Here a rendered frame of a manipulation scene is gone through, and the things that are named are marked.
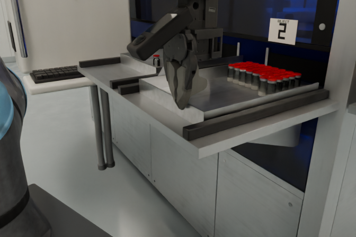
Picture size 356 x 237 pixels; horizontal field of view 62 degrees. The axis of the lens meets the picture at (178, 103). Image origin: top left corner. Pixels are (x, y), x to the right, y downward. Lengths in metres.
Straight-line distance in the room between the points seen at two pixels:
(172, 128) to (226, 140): 0.10
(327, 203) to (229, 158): 0.36
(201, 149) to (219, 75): 0.43
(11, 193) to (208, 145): 0.28
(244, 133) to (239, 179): 0.56
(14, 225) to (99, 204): 1.42
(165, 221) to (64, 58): 0.95
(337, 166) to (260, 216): 0.34
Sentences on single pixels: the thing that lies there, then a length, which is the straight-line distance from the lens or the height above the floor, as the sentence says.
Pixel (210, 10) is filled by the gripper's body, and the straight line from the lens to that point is 0.54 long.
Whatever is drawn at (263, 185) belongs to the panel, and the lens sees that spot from 1.00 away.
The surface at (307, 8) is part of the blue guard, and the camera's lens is 0.79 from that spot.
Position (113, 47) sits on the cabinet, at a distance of 1.44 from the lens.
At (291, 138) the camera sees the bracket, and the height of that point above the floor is 0.76.
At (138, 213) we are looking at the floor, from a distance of 1.71.
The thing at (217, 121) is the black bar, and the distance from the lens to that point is 0.52.
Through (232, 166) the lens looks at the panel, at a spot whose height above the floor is 0.54.
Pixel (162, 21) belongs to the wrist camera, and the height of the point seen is 1.07.
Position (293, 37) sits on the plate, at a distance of 0.81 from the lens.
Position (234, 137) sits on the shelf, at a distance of 0.52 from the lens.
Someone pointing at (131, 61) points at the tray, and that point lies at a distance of 0.99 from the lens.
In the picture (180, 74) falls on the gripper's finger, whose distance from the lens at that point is 0.52.
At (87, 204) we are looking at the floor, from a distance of 1.83.
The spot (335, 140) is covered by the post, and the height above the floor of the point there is 0.79.
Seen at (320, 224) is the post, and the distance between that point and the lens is 0.92.
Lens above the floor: 1.11
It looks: 20 degrees down
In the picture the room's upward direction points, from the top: straight up
